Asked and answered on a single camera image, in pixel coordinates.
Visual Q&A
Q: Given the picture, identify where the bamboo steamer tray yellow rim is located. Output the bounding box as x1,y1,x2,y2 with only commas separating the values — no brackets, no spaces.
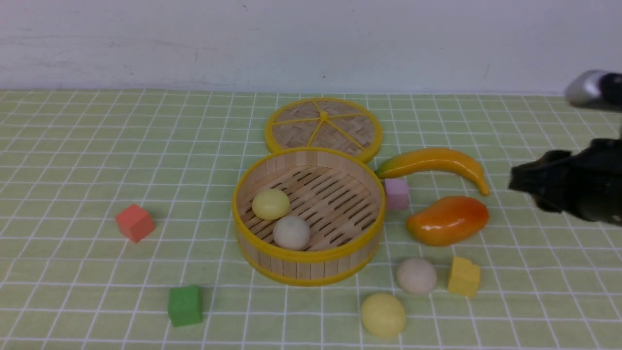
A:
231,148,386,286

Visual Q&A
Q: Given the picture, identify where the green checkered tablecloth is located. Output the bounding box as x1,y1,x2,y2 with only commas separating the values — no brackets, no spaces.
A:
0,89,622,350

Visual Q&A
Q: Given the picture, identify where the white bun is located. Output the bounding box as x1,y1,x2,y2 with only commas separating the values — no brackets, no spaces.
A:
396,257,437,295
273,216,311,251

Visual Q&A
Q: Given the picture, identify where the yellow toy banana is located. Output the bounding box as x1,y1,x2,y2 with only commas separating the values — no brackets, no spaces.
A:
375,148,490,196

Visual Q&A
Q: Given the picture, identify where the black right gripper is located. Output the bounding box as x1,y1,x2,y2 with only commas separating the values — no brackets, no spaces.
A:
508,138,622,225

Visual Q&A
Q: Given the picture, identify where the orange toy mango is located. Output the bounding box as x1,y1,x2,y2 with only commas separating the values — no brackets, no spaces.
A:
406,196,490,246

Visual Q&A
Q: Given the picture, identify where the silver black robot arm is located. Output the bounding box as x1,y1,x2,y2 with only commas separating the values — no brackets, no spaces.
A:
508,70,622,226

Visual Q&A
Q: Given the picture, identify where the red foam cube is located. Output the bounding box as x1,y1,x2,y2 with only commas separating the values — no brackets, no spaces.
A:
115,204,155,243

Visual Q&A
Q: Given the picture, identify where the pink foam cube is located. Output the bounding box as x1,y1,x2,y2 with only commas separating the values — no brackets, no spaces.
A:
384,177,410,211

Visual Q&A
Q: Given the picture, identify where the green foam cube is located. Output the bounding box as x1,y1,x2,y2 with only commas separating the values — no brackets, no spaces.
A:
168,284,203,328

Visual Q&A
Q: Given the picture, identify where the woven bamboo steamer lid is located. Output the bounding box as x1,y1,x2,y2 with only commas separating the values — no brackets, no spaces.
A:
264,97,383,163

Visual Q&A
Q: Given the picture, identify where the yellow foam block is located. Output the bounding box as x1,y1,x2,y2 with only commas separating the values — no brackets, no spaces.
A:
447,256,481,298

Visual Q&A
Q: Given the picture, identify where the yellow bun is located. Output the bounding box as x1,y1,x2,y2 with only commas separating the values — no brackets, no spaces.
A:
252,189,290,221
361,293,407,337

